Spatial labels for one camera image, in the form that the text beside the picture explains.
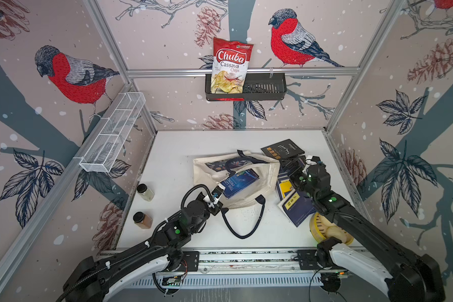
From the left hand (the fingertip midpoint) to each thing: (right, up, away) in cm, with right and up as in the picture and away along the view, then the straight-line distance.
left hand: (222, 185), depth 76 cm
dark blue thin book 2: (+29, -4, +13) cm, 32 cm away
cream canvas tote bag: (-4, +6, +5) cm, 8 cm away
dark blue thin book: (+34, -11, +7) cm, 36 cm away
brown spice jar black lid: (-33, -15, 0) cm, 37 cm away
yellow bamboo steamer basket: (+43, -20, +3) cm, 47 cm away
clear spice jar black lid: (-36, -5, +9) cm, 37 cm away
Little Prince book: (+8, -2, +19) cm, 20 cm away
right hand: (+26, +9, +3) cm, 27 cm away
